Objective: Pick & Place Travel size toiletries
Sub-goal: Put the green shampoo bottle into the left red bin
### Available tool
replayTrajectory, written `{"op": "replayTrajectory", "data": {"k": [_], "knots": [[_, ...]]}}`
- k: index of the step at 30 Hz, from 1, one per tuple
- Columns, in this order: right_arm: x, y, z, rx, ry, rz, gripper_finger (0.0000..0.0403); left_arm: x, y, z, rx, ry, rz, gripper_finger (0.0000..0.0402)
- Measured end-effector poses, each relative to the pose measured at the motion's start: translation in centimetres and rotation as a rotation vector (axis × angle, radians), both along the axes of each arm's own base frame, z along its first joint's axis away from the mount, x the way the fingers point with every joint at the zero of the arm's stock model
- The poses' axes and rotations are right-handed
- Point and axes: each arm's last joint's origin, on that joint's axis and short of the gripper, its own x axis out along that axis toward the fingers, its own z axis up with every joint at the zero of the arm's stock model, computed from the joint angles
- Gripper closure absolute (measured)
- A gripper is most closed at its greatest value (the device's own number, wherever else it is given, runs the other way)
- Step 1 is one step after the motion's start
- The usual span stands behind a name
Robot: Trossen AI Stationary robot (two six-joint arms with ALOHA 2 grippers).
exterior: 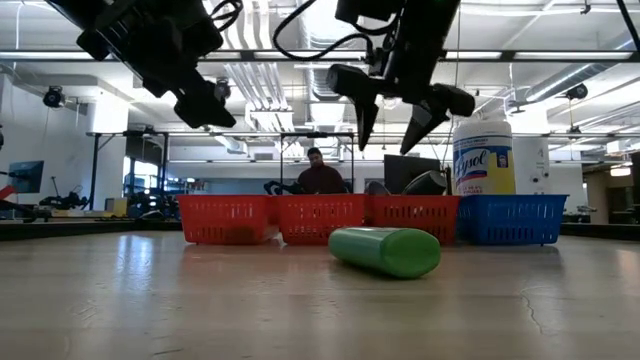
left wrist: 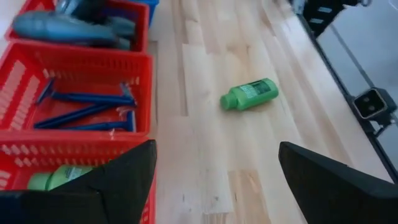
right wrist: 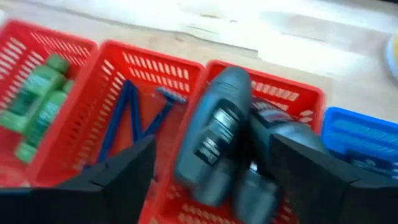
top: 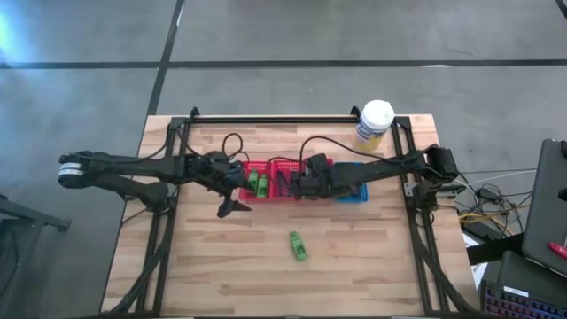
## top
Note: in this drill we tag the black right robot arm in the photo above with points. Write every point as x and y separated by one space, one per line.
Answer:
398 166

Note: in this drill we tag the red tool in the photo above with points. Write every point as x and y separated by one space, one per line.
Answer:
558 250

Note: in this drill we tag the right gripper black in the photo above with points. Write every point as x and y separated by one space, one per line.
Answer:
316 177

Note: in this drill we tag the grey laptop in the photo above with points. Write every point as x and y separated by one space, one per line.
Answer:
547 199

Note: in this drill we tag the wide red plastic basket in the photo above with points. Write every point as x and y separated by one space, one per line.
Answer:
285 166

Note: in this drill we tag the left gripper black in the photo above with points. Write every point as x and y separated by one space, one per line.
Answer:
212 170

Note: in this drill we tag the black metal stand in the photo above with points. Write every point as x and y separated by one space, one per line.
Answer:
26 217

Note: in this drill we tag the blue plastic basket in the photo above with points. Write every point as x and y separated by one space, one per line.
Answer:
364 194

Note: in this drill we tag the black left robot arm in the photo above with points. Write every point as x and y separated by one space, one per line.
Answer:
133 166

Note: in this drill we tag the Lysol wipes canister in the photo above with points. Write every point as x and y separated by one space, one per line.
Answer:
374 124

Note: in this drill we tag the black box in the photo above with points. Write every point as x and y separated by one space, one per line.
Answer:
491 250

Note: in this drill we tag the navy blue packaged toothbrush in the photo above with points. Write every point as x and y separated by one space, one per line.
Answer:
289 184
280 186

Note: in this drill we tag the black aluminium table frame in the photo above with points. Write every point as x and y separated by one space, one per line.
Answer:
288 119

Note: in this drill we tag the black keyboard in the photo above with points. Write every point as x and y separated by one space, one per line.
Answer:
522 305

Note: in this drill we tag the black power adapter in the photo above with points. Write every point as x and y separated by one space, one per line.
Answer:
487 193

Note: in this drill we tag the small red plastic basket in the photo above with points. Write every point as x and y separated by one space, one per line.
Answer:
259 165

